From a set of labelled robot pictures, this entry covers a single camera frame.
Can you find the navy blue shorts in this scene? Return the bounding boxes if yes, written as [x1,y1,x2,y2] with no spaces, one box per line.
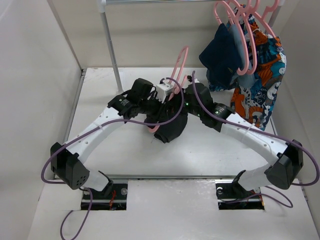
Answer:
[199,23,242,92]

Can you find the pink hanger front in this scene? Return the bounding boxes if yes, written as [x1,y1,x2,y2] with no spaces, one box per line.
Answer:
[213,0,249,76]

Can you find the grey blue garment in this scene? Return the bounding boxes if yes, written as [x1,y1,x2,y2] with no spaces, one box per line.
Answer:
[228,24,255,89]

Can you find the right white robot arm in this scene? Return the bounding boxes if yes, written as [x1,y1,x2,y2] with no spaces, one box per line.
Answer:
[183,83,303,197]

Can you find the grey rack pole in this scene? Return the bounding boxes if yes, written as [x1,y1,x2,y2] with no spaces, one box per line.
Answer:
[265,0,285,37]
[96,0,123,93]

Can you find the colourful patterned shorts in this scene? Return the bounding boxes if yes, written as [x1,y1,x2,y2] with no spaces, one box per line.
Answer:
[207,3,287,131]

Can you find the pink hanger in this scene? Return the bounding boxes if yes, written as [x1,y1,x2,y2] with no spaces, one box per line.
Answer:
[227,0,257,76]
[147,46,190,133]
[213,0,249,76]
[244,0,276,38]

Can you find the pink hanger back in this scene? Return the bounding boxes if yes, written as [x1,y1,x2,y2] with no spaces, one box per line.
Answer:
[244,0,276,38]

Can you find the grey rack pole right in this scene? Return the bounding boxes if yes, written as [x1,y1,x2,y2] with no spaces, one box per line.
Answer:
[265,0,285,37]

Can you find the grey rack pole left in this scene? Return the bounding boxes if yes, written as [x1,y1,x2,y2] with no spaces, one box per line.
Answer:
[96,0,123,93]

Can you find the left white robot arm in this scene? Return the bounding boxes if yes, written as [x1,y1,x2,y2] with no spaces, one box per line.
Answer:
[49,78,173,199]

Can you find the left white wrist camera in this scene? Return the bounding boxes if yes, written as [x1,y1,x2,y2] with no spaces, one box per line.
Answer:
[155,83,174,103]

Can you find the black trousers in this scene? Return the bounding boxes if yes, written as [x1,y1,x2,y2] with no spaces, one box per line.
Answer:
[144,91,188,143]

